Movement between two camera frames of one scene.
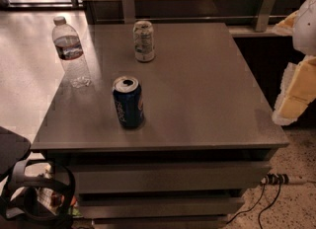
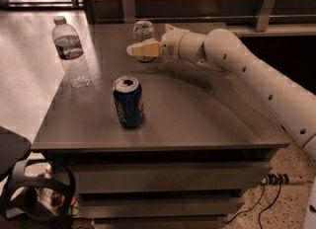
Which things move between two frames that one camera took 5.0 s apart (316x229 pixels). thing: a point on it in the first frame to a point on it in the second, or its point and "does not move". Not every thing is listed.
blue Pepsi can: x=128 y=99 does not move
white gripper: x=306 y=26 to x=171 y=43
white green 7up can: x=144 y=40 does not move
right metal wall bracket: x=268 y=6 does not move
